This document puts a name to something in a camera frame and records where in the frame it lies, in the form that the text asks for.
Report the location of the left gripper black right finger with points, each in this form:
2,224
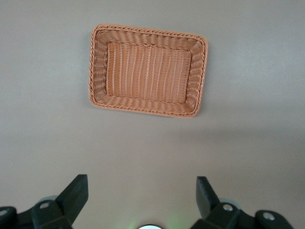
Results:
209,200

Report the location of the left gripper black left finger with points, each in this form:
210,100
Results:
71,195

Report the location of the brown wicker basket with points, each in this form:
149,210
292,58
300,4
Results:
147,71

